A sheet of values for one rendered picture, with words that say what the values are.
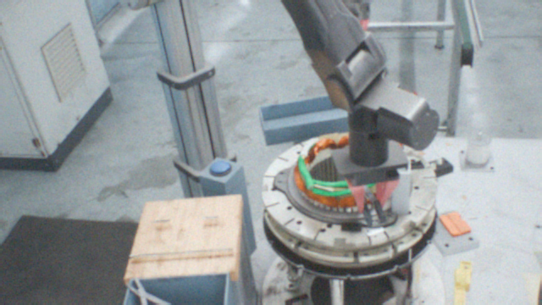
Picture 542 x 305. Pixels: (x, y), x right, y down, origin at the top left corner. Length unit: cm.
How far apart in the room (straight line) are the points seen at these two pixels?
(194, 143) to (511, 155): 87
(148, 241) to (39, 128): 220
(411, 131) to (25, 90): 257
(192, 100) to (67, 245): 159
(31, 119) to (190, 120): 191
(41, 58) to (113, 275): 125
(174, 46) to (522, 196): 93
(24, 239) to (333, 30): 242
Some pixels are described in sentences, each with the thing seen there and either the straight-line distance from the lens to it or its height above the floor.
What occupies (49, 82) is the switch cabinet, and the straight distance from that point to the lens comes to 328.
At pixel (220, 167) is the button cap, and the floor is 104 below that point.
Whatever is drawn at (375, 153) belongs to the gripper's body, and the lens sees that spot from 82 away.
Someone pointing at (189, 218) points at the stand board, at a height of 106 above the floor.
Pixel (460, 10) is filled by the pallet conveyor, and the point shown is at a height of 76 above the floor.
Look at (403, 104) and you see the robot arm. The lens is 74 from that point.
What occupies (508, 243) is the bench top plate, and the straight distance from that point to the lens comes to 144.
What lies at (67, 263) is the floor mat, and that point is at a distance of 273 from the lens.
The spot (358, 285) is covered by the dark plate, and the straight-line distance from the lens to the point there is 131.
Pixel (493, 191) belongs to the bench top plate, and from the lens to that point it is 158.
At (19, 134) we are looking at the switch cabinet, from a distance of 330.
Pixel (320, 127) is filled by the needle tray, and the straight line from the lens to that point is 131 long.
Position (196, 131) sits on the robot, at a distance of 138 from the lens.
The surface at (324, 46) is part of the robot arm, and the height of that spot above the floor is 146.
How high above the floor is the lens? 176
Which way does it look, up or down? 35 degrees down
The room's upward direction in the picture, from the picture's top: 7 degrees counter-clockwise
